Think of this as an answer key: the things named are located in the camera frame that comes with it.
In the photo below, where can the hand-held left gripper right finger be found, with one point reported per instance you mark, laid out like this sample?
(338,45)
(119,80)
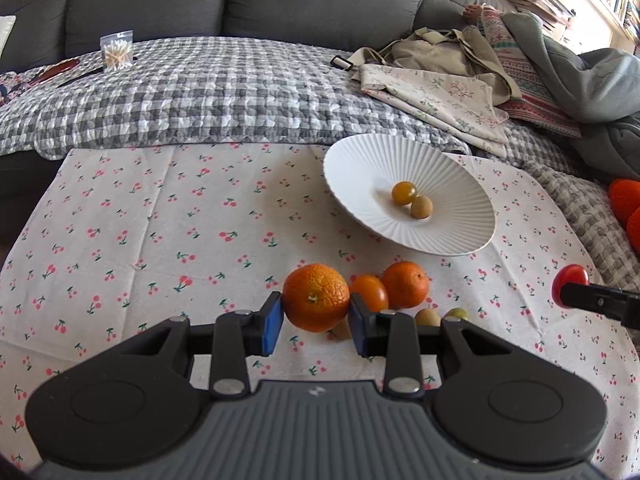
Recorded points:
(359,330)

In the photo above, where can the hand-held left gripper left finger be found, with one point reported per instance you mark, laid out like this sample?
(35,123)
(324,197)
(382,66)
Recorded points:
(270,327)

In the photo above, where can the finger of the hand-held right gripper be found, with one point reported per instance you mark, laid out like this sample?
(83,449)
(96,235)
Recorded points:
(600,302)

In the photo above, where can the orange tomato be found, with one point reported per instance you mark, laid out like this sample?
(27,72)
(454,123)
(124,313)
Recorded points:
(371,292)

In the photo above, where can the red tomato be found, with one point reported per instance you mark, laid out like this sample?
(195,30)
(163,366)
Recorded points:
(570,275)

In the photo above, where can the large orange mandarin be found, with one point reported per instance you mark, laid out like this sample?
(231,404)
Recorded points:
(316,297)

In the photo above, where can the small green round fruit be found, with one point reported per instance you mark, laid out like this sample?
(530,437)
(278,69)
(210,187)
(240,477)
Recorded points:
(457,313)

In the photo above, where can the white ribbed plate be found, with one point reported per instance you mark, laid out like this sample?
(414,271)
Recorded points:
(450,175)

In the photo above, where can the orange plush toy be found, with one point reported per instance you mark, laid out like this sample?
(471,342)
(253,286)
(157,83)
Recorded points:
(625,200)

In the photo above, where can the yellow-green tomato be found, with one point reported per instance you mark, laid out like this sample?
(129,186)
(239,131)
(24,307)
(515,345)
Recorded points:
(404,193)

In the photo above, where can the cherry print cloth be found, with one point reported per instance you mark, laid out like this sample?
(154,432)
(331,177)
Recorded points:
(150,235)

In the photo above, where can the dark grey blanket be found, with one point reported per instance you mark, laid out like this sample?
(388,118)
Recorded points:
(610,147)

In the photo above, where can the light grey blanket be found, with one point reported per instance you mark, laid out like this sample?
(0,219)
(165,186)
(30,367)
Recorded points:
(565,75)

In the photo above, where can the patterned striped pillow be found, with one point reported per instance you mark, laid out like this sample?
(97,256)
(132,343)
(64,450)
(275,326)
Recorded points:
(520,85)

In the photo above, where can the grey checkered quilt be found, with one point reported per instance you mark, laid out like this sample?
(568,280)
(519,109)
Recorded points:
(225,95)

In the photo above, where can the folded floral cloth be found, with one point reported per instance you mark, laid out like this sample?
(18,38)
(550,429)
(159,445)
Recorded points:
(440,100)

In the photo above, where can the black buckle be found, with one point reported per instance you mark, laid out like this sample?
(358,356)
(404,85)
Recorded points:
(341,62)

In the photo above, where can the beige canvas bag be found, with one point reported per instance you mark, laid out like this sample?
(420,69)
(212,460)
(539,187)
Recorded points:
(430,52)

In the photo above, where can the white bookshelf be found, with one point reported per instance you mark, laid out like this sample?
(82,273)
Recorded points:
(595,15)

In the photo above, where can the stack of papers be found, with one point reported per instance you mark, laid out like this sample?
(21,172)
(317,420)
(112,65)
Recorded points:
(535,0)

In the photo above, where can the thin black stick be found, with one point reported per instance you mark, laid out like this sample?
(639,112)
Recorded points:
(80,77)

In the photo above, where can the clear bag of cotton swabs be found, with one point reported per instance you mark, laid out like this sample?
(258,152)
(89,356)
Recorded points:
(117,52)

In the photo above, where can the dark grey sofa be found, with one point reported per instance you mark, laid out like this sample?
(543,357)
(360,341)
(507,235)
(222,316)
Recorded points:
(300,0)

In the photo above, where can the red oval case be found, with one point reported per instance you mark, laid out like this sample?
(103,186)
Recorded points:
(59,70)

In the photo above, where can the floral cloth pouch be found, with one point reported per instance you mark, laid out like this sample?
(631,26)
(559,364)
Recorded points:
(17,89)

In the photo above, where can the white pillow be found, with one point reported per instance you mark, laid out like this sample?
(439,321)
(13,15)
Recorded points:
(6,35)

